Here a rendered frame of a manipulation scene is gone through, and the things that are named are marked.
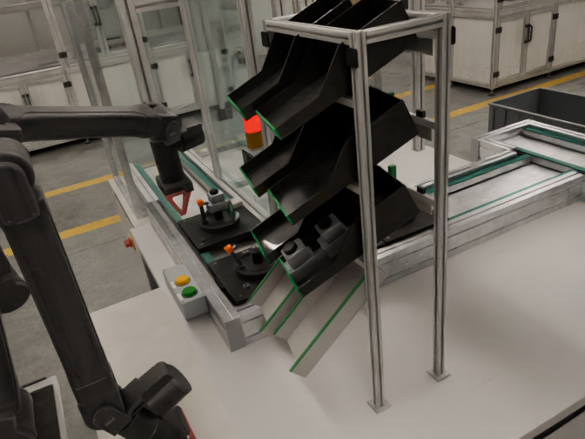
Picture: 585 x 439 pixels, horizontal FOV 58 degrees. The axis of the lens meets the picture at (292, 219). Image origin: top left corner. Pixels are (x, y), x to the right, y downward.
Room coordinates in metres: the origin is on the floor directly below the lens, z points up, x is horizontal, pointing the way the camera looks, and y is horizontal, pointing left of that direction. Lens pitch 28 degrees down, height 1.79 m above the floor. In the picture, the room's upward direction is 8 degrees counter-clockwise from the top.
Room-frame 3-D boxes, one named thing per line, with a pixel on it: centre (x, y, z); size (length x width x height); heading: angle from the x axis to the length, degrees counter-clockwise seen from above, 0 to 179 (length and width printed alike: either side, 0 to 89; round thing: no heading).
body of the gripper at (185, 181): (1.17, 0.27, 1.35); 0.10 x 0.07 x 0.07; 23
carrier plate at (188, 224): (1.61, 0.25, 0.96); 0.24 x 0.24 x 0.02; 24
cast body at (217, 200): (1.61, 0.24, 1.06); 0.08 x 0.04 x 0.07; 114
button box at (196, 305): (1.29, 0.34, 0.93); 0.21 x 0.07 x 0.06; 24
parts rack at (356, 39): (1.02, -0.15, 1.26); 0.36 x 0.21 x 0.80; 24
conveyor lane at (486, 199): (1.49, -0.33, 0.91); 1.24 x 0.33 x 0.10; 114
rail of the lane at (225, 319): (1.49, 0.36, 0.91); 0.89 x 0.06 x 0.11; 24
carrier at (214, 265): (1.30, 0.12, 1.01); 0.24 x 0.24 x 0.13; 24
